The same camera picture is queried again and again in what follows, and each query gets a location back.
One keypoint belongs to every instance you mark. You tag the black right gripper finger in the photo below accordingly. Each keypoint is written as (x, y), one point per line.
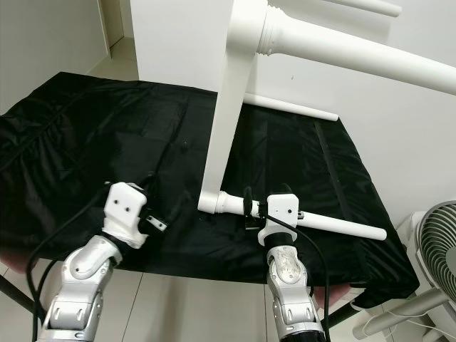
(248, 202)
(285, 190)

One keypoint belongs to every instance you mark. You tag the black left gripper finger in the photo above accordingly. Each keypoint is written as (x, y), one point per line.
(176, 206)

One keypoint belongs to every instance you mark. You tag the white plastic table leg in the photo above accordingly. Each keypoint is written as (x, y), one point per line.
(292, 107)
(342, 224)
(370, 7)
(363, 60)

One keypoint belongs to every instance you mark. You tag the white plastic table top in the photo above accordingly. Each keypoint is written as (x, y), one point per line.
(231, 107)

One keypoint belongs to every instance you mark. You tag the black tablecloth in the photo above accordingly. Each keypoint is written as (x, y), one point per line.
(85, 142)

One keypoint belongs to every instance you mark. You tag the black metal table leg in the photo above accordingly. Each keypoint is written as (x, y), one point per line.
(7, 285)
(343, 315)

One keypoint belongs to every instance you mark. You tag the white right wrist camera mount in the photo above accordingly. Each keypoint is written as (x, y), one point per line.
(281, 206)

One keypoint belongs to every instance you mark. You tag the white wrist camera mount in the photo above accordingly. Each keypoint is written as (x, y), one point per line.
(125, 203)
(281, 206)

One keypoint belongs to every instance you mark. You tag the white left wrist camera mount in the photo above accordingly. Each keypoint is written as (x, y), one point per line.
(125, 203)

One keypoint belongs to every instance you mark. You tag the white pedestal fan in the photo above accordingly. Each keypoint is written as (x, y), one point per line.
(438, 235)

